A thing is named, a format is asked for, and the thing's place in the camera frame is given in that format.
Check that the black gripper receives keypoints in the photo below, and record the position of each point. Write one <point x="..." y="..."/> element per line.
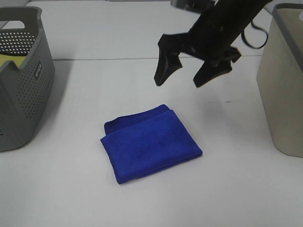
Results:
<point x="198" y="45"/>

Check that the blue towel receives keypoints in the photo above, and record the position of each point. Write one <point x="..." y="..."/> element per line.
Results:
<point x="142" y="144"/>

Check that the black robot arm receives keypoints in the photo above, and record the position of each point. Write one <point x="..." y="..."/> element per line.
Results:
<point x="225" y="19"/>

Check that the beige plastic basket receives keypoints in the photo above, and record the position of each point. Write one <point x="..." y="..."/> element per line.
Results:
<point x="280" y="78"/>

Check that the grey perforated plastic basket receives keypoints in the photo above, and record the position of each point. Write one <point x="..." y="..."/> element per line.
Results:
<point x="24" y="91"/>

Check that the yellow towel in basket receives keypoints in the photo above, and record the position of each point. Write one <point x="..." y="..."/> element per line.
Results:
<point x="18" y="60"/>

